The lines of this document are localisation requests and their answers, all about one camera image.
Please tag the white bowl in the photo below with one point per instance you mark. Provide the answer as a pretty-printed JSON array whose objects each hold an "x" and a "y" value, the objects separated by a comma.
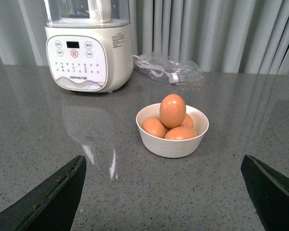
[{"x": 172, "y": 148}]

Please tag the brown egg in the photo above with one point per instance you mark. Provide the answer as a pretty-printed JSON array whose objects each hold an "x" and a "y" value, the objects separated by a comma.
[
  {"x": 153, "y": 126},
  {"x": 172, "y": 111},
  {"x": 181, "y": 133},
  {"x": 188, "y": 121}
]

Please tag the brown egg back in bowl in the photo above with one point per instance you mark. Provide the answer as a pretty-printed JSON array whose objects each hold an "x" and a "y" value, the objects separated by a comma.
[{"x": 188, "y": 121}]

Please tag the brown egg front in bowl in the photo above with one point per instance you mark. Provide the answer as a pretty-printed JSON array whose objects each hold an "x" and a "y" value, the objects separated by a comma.
[{"x": 181, "y": 133}]

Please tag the white soy milk maker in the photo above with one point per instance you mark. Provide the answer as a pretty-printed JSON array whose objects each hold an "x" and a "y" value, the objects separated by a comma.
[{"x": 89, "y": 45}]

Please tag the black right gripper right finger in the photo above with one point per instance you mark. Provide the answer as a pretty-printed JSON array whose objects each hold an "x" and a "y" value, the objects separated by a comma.
[{"x": 268, "y": 190}]

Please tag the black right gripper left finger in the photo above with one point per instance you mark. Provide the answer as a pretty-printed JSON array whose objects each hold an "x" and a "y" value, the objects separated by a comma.
[{"x": 52, "y": 205}]

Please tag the clear plastic bag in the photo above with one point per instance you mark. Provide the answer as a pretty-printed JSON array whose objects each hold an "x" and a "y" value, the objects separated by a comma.
[{"x": 158, "y": 67}]

